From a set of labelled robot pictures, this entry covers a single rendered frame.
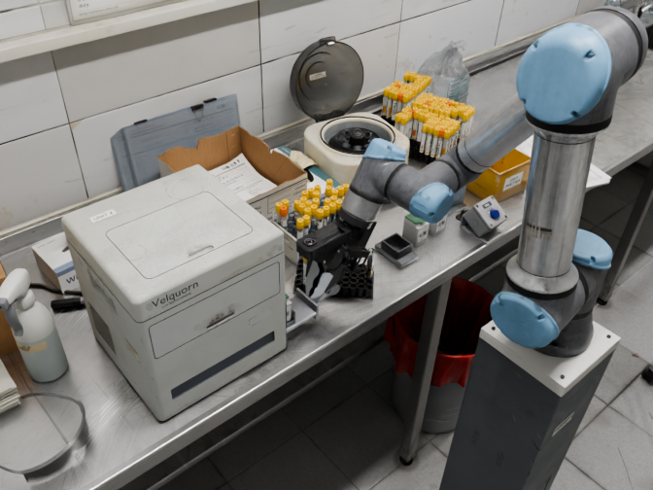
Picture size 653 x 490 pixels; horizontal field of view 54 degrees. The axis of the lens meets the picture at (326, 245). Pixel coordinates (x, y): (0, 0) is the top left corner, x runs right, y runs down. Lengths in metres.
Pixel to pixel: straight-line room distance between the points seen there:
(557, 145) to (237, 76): 0.98
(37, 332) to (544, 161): 0.88
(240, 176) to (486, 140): 0.70
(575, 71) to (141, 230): 0.70
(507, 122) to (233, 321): 0.58
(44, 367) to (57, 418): 0.10
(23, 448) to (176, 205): 0.48
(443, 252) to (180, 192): 0.66
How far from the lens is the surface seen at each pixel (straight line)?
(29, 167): 1.56
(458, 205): 1.69
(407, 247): 1.49
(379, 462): 2.19
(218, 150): 1.69
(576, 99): 0.91
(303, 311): 1.31
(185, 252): 1.06
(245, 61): 1.73
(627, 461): 2.42
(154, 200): 1.18
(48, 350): 1.27
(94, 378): 1.30
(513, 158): 1.80
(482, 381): 1.45
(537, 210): 1.03
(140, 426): 1.22
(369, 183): 1.22
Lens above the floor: 1.85
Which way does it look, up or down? 39 degrees down
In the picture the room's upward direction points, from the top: 2 degrees clockwise
